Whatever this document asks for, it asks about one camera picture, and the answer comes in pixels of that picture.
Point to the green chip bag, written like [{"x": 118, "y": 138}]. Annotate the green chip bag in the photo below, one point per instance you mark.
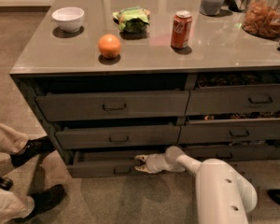
[{"x": 132, "y": 19}]

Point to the glass jar of snacks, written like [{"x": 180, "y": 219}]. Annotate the glass jar of snacks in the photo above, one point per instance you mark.
[{"x": 262, "y": 18}]

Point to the red soda can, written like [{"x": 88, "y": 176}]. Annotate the red soda can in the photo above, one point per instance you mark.
[{"x": 181, "y": 28}]

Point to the black shoe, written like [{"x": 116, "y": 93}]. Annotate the black shoe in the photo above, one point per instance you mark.
[
  {"x": 31, "y": 149},
  {"x": 45, "y": 201}
]

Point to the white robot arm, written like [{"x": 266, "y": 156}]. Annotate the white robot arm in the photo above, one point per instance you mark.
[{"x": 223, "y": 196}]

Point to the white ceramic bowl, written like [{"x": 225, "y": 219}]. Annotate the white ceramic bowl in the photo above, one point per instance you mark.
[{"x": 69, "y": 19}]

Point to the grey drawer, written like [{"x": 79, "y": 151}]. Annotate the grey drawer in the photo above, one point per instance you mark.
[
  {"x": 234, "y": 127},
  {"x": 113, "y": 105},
  {"x": 243, "y": 151},
  {"x": 107, "y": 163},
  {"x": 129, "y": 136},
  {"x": 236, "y": 92}
]

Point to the black chair caster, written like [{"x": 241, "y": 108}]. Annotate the black chair caster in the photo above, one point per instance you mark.
[{"x": 5, "y": 183}]

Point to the lower beige trouser leg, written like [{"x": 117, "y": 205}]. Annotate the lower beige trouser leg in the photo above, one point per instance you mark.
[{"x": 13, "y": 205}]

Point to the upper beige trouser leg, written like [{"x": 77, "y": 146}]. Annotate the upper beige trouser leg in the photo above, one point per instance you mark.
[{"x": 11, "y": 141}]

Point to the lower black shoe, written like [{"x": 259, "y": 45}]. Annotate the lower black shoe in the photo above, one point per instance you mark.
[{"x": 45, "y": 201}]

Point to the grey counter cabinet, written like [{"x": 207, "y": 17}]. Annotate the grey counter cabinet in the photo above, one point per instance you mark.
[{"x": 55, "y": 62}]

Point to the beige trouser leg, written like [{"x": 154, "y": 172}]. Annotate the beige trouser leg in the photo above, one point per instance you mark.
[
  {"x": 11, "y": 141},
  {"x": 13, "y": 205}
]

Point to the orange fruit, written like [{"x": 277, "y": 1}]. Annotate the orange fruit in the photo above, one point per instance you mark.
[{"x": 109, "y": 46}]

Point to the upper black shoe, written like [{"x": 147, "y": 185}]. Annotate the upper black shoe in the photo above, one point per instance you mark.
[{"x": 31, "y": 149}]

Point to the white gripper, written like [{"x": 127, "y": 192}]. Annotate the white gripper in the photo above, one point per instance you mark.
[{"x": 154, "y": 164}]

